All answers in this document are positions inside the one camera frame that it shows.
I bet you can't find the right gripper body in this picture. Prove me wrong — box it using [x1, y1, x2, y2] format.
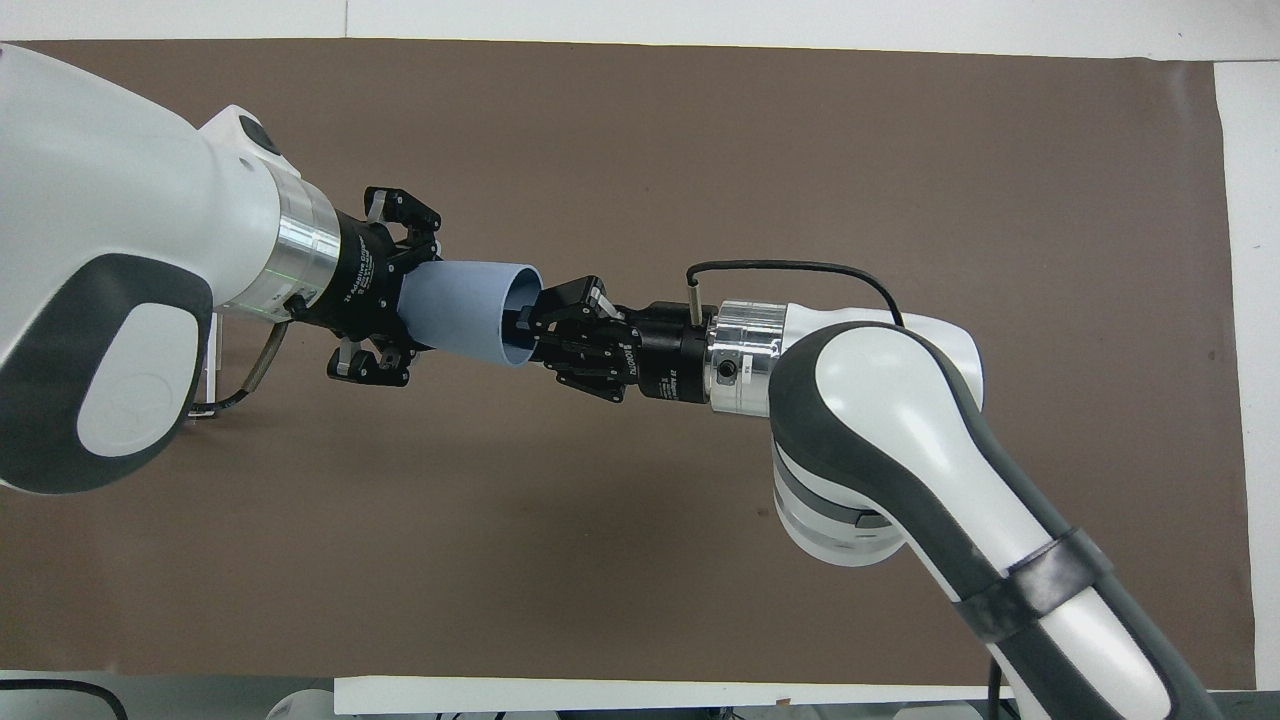
[598, 300, 717, 406]

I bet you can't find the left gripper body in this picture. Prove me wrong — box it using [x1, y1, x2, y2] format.
[294, 208, 441, 353]

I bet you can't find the blue cup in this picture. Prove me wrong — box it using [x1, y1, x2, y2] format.
[396, 257, 545, 370]

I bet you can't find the black cable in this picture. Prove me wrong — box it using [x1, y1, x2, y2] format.
[685, 259, 908, 330]
[0, 678, 131, 720]
[188, 294, 307, 419]

